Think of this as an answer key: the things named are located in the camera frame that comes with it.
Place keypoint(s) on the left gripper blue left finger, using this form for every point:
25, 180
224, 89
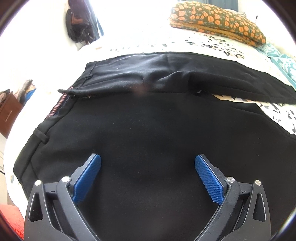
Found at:
52, 212

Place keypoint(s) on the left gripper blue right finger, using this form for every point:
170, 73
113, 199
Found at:
242, 213

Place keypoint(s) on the black pants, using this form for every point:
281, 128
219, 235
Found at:
118, 210

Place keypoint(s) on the red carpet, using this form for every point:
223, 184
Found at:
14, 217

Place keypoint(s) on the brown wooden cabinet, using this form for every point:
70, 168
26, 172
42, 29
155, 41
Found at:
10, 109

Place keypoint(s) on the floral bed sheet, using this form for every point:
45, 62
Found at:
231, 46

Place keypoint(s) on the teal damask pillow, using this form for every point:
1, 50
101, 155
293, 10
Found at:
283, 62

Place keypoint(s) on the orange floral folded blanket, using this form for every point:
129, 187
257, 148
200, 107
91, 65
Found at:
211, 19

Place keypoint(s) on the dark clothes hanging on wall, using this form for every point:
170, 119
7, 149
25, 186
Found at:
81, 22

